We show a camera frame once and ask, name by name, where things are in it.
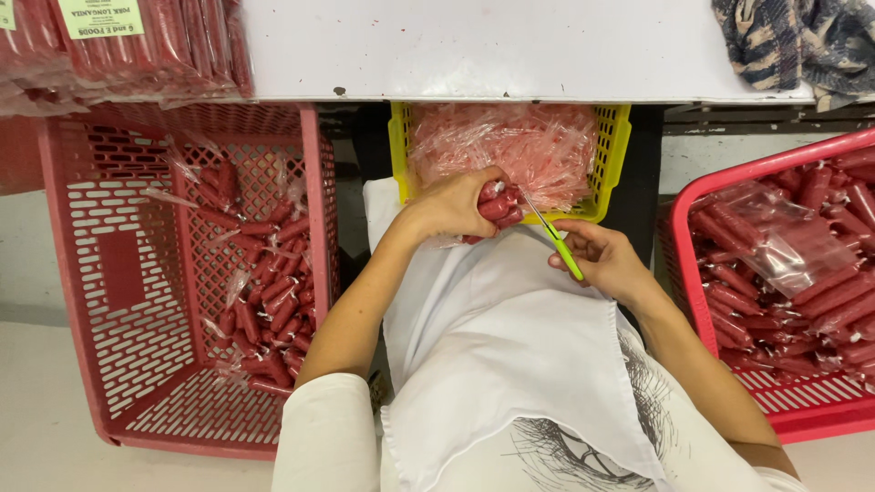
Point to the person's right hand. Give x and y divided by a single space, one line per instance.
608 263

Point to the person's right fingers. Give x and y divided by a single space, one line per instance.
574 246

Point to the large red plastic crate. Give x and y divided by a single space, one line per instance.
130 273

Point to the clear plastic bag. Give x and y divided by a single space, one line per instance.
786 239

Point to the person's left fingers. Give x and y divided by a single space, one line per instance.
487 179

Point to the pile of wrapped red sausages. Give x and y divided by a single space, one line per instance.
834 307

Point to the yellow plastic basket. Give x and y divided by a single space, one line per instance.
612 157

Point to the heap of clear plastic casings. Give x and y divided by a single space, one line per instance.
519 143

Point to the dark red plastic crate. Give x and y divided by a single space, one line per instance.
19 157

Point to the white apron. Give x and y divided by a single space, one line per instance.
519 355

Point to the scattered clear plastic wrapper scraps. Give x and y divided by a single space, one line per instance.
167 198

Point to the bundle of linked red sausages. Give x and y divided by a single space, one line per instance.
499 205

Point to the dark metal table frame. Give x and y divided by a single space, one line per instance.
765 119

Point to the blue plaid cloth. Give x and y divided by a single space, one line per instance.
786 41

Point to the white printed shirt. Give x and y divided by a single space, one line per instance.
328 437

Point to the pile of cut red sausages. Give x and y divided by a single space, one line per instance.
273 300

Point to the stack of packed sausage packets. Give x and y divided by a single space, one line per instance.
137 54

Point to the person's left hand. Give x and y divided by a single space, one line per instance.
444 208

